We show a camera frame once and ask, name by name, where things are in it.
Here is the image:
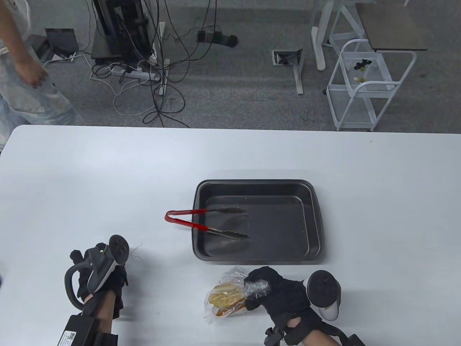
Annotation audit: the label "white desk leg frame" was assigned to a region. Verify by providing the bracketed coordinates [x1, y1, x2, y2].
[294, 0, 368, 95]

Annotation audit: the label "tangle of black floor cables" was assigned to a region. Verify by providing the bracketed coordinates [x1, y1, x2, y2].
[142, 0, 220, 128]

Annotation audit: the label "person's right forearm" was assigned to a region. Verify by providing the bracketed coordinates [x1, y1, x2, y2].
[299, 330, 343, 346]

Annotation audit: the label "person's left hand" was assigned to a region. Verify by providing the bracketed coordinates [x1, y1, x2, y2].
[70, 249, 129, 320]

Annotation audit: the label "dark laptop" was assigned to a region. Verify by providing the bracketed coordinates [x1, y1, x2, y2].
[45, 28, 79, 56]

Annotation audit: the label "red-handled metal tongs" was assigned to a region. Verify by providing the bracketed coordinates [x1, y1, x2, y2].
[165, 207, 250, 239]

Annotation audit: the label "white floor cable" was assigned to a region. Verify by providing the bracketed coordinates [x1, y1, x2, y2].
[43, 50, 162, 116]

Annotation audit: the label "round yellow bread slice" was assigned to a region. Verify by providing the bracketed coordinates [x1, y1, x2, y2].
[210, 284, 247, 307]

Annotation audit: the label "floor socket box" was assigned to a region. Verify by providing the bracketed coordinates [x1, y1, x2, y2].
[271, 49, 302, 66]

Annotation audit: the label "brown side table top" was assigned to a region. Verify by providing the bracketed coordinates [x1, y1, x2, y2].
[355, 3, 428, 53]

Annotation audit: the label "left wrist black sensor box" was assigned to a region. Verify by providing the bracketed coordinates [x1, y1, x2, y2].
[56, 315, 119, 346]

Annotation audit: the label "dark metal baking tray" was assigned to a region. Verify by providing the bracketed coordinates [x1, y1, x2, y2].
[192, 179, 325, 265]

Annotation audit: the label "white cart with small items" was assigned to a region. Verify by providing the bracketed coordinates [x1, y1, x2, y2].
[327, 39, 417, 132]

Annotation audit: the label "black flat panel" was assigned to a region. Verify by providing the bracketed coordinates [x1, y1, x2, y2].
[27, 34, 51, 63]

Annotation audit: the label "left black-white hand controller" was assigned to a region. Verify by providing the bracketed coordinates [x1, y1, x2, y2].
[64, 234, 130, 310]

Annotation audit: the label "black computer tower stand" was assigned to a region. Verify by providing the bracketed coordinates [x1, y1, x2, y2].
[91, 0, 161, 62]

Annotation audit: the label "white power strip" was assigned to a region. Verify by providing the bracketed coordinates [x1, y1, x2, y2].
[109, 65, 161, 81]

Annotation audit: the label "long yellow bread slice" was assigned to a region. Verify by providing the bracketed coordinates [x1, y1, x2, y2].
[212, 301, 248, 318]

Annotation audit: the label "black-white hand controller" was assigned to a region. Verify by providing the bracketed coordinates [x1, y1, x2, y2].
[304, 270, 342, 321]
[64, 234, 130, 310]

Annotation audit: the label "clear plastic bakery bag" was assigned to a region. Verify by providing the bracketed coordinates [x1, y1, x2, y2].
[203, 266, 270, 325]

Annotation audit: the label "right black-white hand controller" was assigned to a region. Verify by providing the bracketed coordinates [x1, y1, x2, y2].
[304, 270, 342, 321]

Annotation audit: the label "person's right hand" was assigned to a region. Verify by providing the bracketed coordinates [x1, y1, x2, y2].
[243, 266, 325, 346]

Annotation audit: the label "black power adapter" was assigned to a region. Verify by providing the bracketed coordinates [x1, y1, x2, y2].
[196, 30, 239, 47]

